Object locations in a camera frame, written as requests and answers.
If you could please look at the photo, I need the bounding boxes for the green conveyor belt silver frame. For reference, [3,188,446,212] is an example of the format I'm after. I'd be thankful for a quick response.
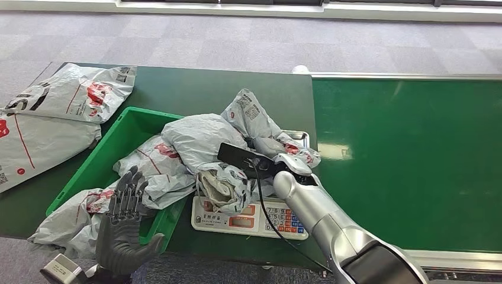
[308,72,502,275]

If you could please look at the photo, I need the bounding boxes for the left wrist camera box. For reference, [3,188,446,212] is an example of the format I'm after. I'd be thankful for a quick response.
[40,254,85,284]

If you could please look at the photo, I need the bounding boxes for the crumpled grey courier bag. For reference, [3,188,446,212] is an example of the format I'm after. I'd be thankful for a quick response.
[28,180,131,260]
[114,135,197,211]

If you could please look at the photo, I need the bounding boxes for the grey courier bag black lettering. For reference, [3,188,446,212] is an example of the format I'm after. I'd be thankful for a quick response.
[161,88,321,217]

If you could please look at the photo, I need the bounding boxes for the dark green table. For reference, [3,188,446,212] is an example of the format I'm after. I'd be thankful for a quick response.
[0,62,329,272]

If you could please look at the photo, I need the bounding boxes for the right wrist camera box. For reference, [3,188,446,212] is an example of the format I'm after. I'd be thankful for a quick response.
[217,143,276,179]

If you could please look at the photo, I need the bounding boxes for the green plastic bin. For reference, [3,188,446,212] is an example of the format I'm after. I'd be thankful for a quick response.
[46,106,190,256]

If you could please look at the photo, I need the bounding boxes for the grey courier bag QR labels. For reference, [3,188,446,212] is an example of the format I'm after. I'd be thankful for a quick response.
[2,63,138,125]

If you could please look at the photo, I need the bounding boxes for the white electronic scale steel tray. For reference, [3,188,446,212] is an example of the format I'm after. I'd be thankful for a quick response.
[191,130,311,241]

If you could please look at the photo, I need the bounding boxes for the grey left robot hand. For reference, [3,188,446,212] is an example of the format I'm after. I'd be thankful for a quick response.
[95,165,166,276]

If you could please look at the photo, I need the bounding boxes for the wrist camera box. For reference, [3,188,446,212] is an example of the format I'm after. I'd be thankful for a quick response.
[217,143,276,179]
[40,254,85,284]

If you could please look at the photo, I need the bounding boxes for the large flat grey courier bag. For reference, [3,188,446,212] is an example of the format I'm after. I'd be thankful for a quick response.
[0,112,102,194]

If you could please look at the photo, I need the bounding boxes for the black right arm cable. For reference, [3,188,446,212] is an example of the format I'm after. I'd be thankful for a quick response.
[247,159,333,274]

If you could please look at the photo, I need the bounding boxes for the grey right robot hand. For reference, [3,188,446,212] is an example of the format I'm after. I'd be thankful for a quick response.
[253,137,314,177]

